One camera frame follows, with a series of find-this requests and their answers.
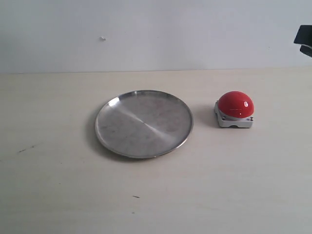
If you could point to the round steel plate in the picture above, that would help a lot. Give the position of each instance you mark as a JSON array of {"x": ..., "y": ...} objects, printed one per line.
[{"x": 143, "y": 124}]

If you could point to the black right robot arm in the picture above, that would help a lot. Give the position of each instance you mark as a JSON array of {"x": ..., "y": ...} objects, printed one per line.
[{"x": 304, "y": 39}]

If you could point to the red dome push button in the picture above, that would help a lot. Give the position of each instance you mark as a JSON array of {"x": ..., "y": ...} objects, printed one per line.
[{"x": 236, "y": 109}]

